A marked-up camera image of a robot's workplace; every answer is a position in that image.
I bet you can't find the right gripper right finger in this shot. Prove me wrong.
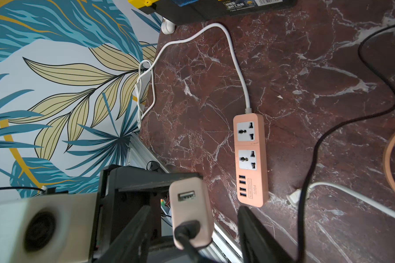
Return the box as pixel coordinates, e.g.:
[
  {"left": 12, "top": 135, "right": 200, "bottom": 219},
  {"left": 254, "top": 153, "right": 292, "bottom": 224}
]
[{"left": 238, "top": 206, "right": 294, "bottom": 263}]

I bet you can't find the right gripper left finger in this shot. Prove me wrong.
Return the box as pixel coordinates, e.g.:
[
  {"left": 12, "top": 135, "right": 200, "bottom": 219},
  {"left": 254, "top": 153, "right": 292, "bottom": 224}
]
[{"left": 96, "top": 206, "right": 151, "bottom": 263}]

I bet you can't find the black USB cable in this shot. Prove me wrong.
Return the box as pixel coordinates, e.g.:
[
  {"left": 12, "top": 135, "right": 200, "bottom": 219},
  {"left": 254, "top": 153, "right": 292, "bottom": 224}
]
[{"left": 174, "top": 20, "right": 395, "bottom": 263}]

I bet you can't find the white fan plug cable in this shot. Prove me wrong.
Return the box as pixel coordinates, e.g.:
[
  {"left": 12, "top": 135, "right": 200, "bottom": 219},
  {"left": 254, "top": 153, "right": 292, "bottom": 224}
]
[{"left": 286, "top": 181, "right": 395, "bottom": 226}]

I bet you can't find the pink USB charger adapter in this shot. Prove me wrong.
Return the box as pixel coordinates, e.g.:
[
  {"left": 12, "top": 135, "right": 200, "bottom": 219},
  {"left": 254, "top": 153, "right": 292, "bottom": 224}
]
[{"left": 169, "top": 177, "right": 215, "bottom": 248}]

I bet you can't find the pink power strip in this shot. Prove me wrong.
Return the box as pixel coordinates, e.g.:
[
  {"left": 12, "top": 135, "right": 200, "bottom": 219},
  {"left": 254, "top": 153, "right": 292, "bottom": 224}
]
[{"left": 233, "top": 113, "right": 269, "bottom": 208}]

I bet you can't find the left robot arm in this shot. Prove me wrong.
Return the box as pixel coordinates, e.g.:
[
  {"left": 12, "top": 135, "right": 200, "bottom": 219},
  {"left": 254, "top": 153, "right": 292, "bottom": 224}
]
[{"left": 89, "top": 165, "right": 202, "bottom": 263}]

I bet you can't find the small orange fan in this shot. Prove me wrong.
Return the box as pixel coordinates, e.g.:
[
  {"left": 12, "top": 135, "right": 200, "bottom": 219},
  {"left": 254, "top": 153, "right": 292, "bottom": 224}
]
[{"left": 382, "top": 132, "right": 395, "bottom": 194}]

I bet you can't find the yellow black toolbox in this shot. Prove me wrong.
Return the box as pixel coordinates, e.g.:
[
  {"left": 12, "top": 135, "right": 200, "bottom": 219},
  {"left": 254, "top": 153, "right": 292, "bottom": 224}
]
[{"left": 129, "top": 0, "right": 297, "bottom": 25}]

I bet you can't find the white power strip cable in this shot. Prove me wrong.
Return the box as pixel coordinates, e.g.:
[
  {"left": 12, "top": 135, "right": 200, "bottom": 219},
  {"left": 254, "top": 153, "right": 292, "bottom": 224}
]
[{"left": 134, "top": 22, "right": 253, "bottom": 129}]

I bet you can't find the white wall plug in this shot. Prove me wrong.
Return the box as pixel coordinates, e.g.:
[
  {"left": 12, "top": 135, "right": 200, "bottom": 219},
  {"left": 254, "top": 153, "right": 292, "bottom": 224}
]
[{"left": 161, "top": 18, "right": 176, "bottom": 35}]

